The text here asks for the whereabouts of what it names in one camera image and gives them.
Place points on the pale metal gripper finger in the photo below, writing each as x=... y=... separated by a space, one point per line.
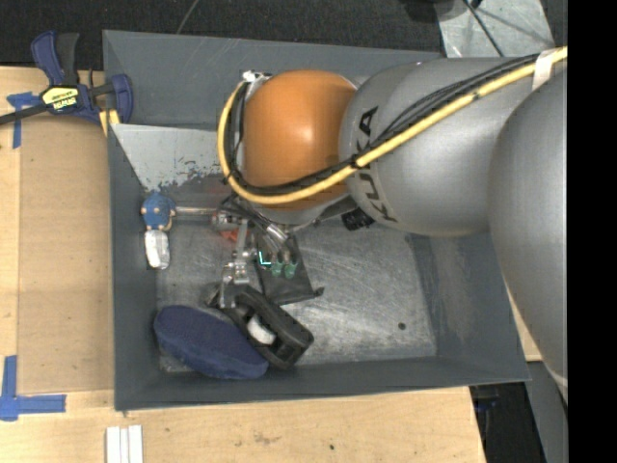
x=242 y=273
x=226 y=287

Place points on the dark blue round cushion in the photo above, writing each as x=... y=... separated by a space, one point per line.
x=207 y=343

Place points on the black tape dispenser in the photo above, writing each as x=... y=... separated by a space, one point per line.
x=284 y=338

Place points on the white crumpled packet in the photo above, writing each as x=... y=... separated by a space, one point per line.
x=157 y=249

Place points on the blue toy animal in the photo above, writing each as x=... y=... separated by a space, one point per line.
x=156 y=210

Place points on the grey metal bin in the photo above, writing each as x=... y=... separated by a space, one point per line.
x=366 y=287

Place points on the pale wood flat board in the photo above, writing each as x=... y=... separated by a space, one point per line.
x=62 y=258

